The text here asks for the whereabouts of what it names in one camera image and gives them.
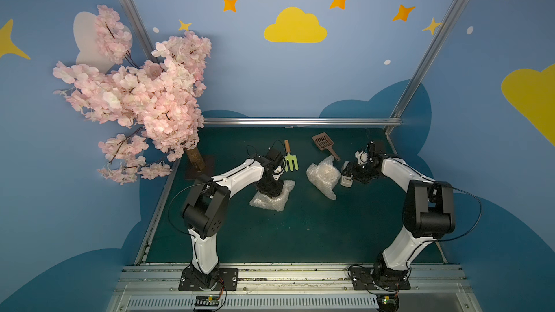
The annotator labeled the left circuit board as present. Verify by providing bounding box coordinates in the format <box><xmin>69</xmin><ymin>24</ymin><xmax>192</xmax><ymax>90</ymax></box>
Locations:
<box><xmin>193</xmin><ymin>295</ymin><xmax>221</xmax><ymax>311</ymax></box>

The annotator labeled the aluminium frame post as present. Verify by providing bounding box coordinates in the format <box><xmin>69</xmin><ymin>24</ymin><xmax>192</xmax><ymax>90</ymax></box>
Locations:
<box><xmin>384</xmin><ymin>0</ymin><xmax>470</xmax><ymax>138</ymax></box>
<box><xmin>119</xmin><ymin>0</ymin><xmax>158</xmax><ymax>63</ymax></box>

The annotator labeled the pink cherry blossom tree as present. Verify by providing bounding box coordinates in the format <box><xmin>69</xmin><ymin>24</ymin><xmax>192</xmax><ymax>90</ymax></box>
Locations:
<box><xmin>53</xmin><ymin>5</ymin><xmax>212</xmax><ymax>185</ymax></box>

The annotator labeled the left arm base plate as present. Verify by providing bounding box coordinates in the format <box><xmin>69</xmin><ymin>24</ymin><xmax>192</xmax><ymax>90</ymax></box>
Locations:
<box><xmin>178</xmin><ymin>266</ymin><xmax>238</xmax><ymax>292</ymax></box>

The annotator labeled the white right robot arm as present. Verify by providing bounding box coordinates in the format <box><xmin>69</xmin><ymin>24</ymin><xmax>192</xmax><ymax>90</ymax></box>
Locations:
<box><xmin>341</xmin><ymin>155</ymin><xmax>455</xmax><ymax>292</ymax></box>

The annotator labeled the brown slotted scoop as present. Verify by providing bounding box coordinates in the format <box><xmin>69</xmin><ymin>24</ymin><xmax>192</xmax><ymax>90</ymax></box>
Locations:
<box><xmin>312</xmin><ymin>132</ymin><xmax>341</xmax><ymax>161</ymax></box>

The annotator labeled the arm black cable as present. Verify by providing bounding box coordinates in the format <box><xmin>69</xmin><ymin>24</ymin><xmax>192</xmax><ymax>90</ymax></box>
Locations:
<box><xmin>437</xmin><ymin>185</ymin><xmax>483</xmax><ymax>244</ymax></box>
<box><xmin>166</xmin><ymin>181</ymin><xmax>205</xmax><ymax>235</ymax></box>

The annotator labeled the right aluminium frame post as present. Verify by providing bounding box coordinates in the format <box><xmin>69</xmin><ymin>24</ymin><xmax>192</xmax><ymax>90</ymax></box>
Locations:
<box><xmin>384</xmin><ymin>0</ymin><xmax>470</xmax><ymax>138</ymax></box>

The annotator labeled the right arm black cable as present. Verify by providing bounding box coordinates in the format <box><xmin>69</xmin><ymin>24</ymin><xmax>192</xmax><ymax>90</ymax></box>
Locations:
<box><xmin>437</xmin><ymin>185</ymin><xmax>483</xmax><ymax>244</ymax></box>

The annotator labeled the green fork wooden handle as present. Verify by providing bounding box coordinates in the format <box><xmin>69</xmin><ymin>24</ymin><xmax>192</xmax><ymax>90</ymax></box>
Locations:
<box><xmin>284</xmin><ymin>140</ymin><xmax>299</xmax><ymax>171</ymax></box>

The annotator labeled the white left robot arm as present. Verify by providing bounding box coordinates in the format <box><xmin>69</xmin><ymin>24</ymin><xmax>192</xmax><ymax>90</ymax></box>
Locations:
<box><xmin>182</xmin><ymin>155</ymin><xmax>285</xmax><ymax>280</ymax></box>

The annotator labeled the white tape dispenser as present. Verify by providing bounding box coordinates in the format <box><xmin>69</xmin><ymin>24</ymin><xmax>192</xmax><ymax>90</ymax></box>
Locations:
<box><xmin>340</xmin><ymin>161</ymin><xmax>354</xmax><ymax>188</ymax></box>

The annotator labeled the left aluminium frame post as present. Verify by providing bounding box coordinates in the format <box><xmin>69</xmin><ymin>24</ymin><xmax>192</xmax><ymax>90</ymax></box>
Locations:
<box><xmin>119</xmin><ymin>0</ymin><xmax>158</xmax><ymax>63</ymax></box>

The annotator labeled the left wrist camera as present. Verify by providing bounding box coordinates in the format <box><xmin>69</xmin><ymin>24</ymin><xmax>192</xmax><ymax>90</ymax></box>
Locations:
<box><xmin>264</xmin><ymin>148</ymin><xmax>286</xmax><ymax>174</ymax></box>

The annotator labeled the right circuit board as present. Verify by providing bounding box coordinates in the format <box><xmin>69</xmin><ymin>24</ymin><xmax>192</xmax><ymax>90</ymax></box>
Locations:
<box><xmin>377</xmin><ymin>295</ymin><xmax>400</xmax><ymax>312</ymax></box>

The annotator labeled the aluminium front rail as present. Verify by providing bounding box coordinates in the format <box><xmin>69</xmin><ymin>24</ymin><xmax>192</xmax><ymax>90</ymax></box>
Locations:
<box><xmin>107</xmin><ymin>263</ymin><xmax>481</xmax><ymax>311</ymax></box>

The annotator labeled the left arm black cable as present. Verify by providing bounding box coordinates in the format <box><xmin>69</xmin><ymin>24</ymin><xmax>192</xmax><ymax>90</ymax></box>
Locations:
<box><xmin>166</xmin><ymin>181</ymin><xmax>205</xmax><ymax>235</ymax></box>

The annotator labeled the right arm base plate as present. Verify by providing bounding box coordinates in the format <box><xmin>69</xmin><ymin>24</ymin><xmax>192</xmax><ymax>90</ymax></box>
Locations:
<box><xmin>347</xmin><ymin>265</ymin><xmax>411</xmax><ymax>293</ymax></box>

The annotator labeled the circuit board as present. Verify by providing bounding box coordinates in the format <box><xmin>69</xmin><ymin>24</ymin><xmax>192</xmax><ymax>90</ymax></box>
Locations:
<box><xmin>193</xmin><ymin>295</ymin><xmax>221</xmax><ymax>311</ymax></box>
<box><xmin>377</xmin><ymin>295</ymin><xmax>400</xmax><ymax>312</ymax></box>

